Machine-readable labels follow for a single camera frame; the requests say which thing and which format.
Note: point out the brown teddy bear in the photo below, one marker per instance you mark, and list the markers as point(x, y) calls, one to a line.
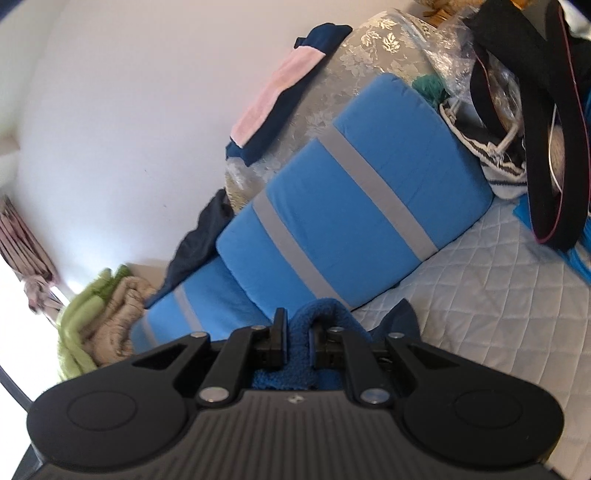
point(443, 8)

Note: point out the dark navy garment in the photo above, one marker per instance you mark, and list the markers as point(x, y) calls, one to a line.
point(203, 240)

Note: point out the turquoise cloth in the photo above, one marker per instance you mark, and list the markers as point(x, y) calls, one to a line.
point(579, 261)

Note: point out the white quilted bed cover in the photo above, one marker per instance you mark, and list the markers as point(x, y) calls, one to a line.
point(485, 286)

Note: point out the clear plastic bag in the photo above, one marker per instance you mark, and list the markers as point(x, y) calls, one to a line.
point(452, 50)

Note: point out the beige blanket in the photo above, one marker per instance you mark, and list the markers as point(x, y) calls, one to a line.
point(120, 318)

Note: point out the blue pillow with grey stripes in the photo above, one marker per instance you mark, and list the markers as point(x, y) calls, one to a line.
point(203, 304)
point(355, 184)

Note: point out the navy and pink folded cloth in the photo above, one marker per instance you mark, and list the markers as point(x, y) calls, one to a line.
point(277, 92)

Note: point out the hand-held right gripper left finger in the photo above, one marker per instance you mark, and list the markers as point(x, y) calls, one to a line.
point(282, 341)

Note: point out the pink patterned curtain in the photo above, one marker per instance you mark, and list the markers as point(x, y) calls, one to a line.
point(27, 249)

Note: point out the green cloth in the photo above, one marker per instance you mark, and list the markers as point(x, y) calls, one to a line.
point(76, 327)

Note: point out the blue and navy fleece jacket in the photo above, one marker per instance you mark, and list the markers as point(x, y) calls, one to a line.
point(307, 323)

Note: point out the silver floral bundle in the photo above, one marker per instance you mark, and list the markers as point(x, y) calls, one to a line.
point(360, 60)

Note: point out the teal yarn tuft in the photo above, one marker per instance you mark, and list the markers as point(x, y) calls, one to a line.
point(429, 90)

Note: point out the dark frame bar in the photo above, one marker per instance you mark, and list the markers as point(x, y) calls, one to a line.
point(14, 397)

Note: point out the striped tote bag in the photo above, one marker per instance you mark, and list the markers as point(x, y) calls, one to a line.
point(494, 161)

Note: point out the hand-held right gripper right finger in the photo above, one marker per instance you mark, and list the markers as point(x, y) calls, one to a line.
point(315, 344)

